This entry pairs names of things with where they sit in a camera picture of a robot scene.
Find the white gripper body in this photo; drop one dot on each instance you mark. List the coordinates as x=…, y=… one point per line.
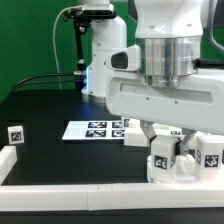
x=197, y=104

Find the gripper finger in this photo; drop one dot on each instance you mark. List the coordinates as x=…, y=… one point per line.
x=185, y=141
x=148, y=130

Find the white chair seat part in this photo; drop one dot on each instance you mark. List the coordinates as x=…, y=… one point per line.
x=185, y=170

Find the white chair back frame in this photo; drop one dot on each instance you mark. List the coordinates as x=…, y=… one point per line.
x=134, y=136

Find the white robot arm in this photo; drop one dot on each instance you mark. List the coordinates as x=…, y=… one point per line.
x=162, y=79

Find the white marker sheet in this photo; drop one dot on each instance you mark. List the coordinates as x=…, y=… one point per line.
x=94, y=130

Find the white workspace border frame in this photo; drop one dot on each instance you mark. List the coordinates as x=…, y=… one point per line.
x=102, y=196

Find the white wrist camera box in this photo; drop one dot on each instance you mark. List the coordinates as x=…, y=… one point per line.
x=128, y=59

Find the black camera on stand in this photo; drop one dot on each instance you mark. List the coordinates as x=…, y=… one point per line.
x=82, y=16

